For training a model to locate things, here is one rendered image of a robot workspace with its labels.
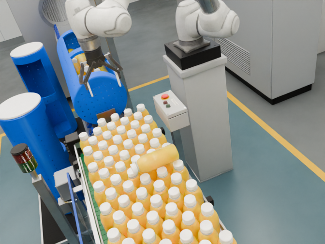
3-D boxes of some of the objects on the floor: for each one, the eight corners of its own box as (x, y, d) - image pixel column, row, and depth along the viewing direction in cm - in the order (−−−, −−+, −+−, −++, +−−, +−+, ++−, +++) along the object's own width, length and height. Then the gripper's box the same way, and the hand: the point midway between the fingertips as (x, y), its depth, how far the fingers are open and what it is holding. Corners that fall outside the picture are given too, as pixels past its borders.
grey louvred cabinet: (213, 30, 496) (202, -78, 412) (313, 89, 326) (331, -74, 242) (181, 41, 487) (164, -68, 402) (267, 107, 317) (269, -56, 232)
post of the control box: (198, 232, 220) (174, 115, 162) (200, 236, 217) (177, 119, 159) (193, 235, 219) (167, 117, 161) (195, 239, 216) (170, 122, 158)
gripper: (117, 36, 141) (129, 78, 154) (61, 53, 137) (79, 96, 149) (121, 40, 135) (133, 84, 148) (64, 59, 131) (81, 103, 143)
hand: (105, 88), depth 148 cm, fingers open, 13 cm apart
